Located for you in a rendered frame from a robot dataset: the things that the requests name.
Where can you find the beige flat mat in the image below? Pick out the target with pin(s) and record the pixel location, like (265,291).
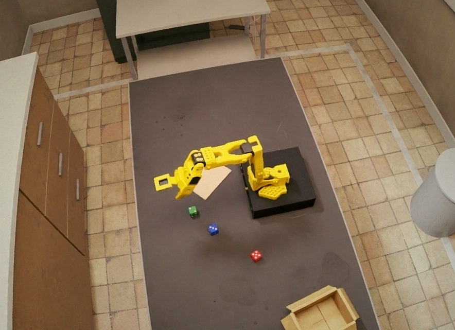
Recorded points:
(210,181)

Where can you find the red die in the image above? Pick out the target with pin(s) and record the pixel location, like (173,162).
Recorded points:
(256,256)

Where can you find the green die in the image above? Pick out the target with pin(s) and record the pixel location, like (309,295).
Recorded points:
(192,211)

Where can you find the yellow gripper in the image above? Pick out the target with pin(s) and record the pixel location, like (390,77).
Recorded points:
(165,182)

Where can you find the blue die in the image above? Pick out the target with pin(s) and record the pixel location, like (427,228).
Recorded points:
(213,229)

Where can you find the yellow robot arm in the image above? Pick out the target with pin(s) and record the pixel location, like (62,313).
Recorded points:
(252,151)

